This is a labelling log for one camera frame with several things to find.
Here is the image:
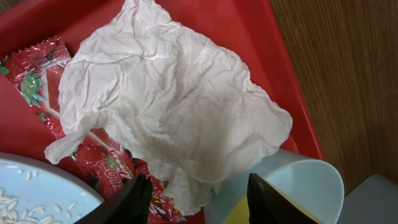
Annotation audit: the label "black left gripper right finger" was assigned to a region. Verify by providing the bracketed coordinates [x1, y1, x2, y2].
[246, 173, 317, 224]

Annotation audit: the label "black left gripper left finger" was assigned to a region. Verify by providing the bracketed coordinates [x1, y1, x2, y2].
[75, 174, 153, 224]

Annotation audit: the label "light blue plate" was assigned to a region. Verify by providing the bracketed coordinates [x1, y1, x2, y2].
[0, 152, 105, 224]

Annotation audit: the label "white napkin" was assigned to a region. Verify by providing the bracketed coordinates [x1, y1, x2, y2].
[45, 1, 293, 215]

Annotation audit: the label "light green bowl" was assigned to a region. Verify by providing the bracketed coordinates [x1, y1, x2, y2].
[337, 174, 397, 224]
[204, 149, 345, 224]

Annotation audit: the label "rice and food scraps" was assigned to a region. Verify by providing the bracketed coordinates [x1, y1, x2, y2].
[0, 164, 82, 224]

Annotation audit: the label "red strawberry snack wrapper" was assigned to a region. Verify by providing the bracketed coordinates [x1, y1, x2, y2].
[1, 37, 185, 223]

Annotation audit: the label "yellow plastic cup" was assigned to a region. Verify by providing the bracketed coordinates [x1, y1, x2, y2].
[224, 194, 323, 224]

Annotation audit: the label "light green bowl under cup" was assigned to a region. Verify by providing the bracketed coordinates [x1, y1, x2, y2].
[204, 149, 345, 224]

